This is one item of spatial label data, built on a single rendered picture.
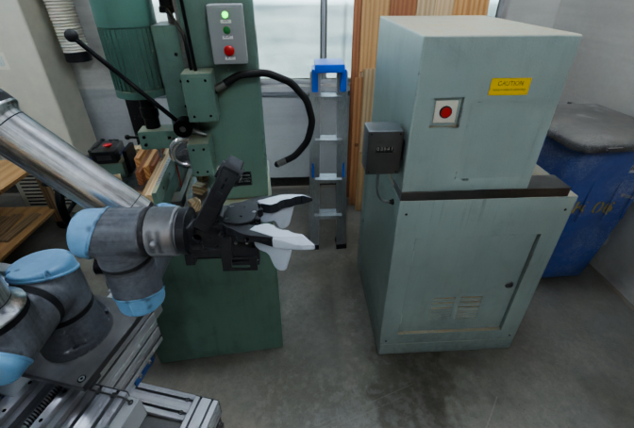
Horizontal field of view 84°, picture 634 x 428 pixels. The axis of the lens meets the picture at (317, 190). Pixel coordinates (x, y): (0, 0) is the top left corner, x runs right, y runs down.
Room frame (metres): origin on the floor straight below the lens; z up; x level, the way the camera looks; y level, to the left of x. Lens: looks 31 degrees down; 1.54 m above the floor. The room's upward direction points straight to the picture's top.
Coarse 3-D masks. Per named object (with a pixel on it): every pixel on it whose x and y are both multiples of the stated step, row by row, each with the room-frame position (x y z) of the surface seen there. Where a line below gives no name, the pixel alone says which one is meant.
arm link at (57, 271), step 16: (32, 256) 0.56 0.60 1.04; (48, 256) 0.56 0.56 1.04; (64, 256) 0.56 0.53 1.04; (16, 272) 0.50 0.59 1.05; (32, 272) 0.50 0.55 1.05; (48, 272) 0.51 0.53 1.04; (64, 272) 0.52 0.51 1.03; (80, 272) 0.56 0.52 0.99; (32, 288) 0.48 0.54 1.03; (48, 288) 0.49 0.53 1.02; (64, 288) 0.51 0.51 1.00; (80, 288) 0.54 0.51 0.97; (64, 304) 0.49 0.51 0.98; (80, 304) 0.53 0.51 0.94; (64, 320) 0.49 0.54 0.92
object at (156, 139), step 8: (144, 128) 1.22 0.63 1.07; (160, 128) 1.22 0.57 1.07; (168, 128) 1.22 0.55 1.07; (144, 136) 1.19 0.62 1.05; (152, 136) 1.19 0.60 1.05; (160, 136) 1.20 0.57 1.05; (168, 136) 1.20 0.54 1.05; (144, 144) 1.18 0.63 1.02; (152, 144) 1.19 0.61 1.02; (160, 144) 1.19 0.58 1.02; (168, 144) 1.20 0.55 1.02
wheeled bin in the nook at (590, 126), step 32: (576, 128) 1.50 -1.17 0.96; (608, 128) 1.49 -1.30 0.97; (544, 160) 1.56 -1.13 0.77; (576, 160) 1.41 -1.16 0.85; (608, 160) 1.41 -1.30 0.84; (576, 192) 1.42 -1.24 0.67; (608, 192) 1.44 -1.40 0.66; (576, 224) 1.45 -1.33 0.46; (608, 224) 1.47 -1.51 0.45; (576, 256) 1.48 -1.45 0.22
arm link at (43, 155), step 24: (0, 96) 0.54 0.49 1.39; (0, 120) 0.51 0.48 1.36; (24, 120) 0.54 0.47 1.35; (0, 144) 0.50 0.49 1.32; (24, 144) 0.51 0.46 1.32; (48, 144) 0.53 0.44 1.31; (24, 168) 0.50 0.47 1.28; (48, 168) 0.50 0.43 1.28; (72, 168) 0.52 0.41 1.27; (96, 168) 0.54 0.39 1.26; (72, 192) 0.50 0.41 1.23; (96, 192) 0.51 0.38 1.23; (120, 192) 0.53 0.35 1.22
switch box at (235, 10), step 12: (216, 12) 1.10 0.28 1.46; (228, 12) 1.11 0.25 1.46; (240, 12) 1.11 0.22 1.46; (216, 24) 1.10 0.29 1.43; (228, 24) 1.11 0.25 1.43; (240, 24) 1.11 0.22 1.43; (216, 36) 1.10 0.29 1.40; (240, 36) 1.11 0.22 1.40; (216, 48) 1.10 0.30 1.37; (240, 48) 1.11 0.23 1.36; (216, 60) 1.10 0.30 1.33; (228, 60) 1.10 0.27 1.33; (240, 60) 1.11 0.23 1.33
